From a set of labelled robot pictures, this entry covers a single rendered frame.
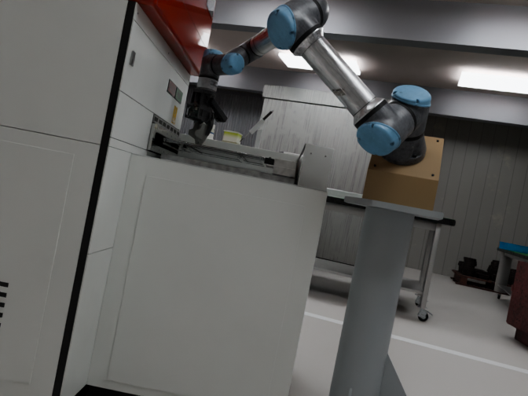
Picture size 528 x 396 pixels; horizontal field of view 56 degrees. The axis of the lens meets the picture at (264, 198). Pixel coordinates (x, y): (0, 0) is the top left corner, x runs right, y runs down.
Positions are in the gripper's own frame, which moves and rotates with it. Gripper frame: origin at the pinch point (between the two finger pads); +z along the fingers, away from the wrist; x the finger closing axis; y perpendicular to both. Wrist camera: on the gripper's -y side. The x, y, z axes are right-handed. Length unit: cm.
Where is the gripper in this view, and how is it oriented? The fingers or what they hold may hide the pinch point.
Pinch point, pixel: (199, 144)
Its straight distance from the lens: 192.0
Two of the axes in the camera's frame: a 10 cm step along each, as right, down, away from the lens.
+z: -1.9, 9.8, 0.1
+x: 7.8, 1.6, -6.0
